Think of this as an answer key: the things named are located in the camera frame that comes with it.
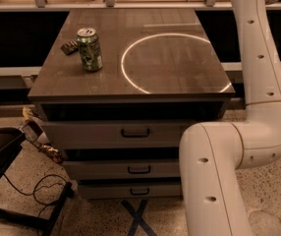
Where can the crumpled snack bag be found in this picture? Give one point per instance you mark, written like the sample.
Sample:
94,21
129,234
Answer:
32,128

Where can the small dark snack bar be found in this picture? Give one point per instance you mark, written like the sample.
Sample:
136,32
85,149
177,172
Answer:
70,47

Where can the grey drawer cabinet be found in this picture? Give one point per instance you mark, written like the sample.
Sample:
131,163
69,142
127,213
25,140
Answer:
157,64

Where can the bottom grey drawer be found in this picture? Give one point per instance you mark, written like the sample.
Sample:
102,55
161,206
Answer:
136,190

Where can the grey drawer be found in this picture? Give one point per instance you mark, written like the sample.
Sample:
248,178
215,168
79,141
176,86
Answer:
115,134
136,190
122,169

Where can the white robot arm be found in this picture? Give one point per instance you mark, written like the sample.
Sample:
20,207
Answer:
211,152

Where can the middle grey drawer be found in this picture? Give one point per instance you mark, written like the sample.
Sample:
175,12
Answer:
122,169

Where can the green soda can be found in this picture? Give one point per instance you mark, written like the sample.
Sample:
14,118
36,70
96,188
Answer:
89,48

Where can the black chair frame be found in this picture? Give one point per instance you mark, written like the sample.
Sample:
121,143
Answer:
10,145

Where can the top grey drawer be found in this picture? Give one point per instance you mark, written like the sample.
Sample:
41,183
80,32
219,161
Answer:
115,134

